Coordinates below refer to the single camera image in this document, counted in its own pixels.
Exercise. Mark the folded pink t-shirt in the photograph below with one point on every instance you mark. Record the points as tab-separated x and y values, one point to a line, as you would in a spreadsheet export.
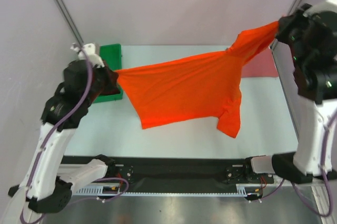
262	65

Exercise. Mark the white slotted cable duct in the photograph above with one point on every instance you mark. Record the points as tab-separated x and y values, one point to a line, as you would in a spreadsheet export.
97	190

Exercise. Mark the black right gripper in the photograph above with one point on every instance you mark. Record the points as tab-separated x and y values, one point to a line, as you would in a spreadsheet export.
285	29

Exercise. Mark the aluminium frame rail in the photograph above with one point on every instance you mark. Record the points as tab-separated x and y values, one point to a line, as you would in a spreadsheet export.
188	178

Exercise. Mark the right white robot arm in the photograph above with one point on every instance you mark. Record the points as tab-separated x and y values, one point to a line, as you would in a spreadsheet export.
310	33

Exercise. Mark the green plastic bin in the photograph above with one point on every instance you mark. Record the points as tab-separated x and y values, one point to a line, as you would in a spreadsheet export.
112	57

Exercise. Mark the orange t-shirt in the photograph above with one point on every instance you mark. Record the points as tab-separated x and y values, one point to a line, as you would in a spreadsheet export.
198	86

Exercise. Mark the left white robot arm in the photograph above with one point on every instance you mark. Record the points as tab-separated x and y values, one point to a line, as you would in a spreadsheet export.
43	191

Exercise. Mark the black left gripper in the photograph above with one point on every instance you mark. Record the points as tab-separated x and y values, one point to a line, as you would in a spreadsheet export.
110	76

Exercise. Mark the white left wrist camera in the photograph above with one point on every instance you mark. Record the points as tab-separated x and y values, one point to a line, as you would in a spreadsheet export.
90	51

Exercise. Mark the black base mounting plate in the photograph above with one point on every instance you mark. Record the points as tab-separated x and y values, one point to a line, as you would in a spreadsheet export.
175	161

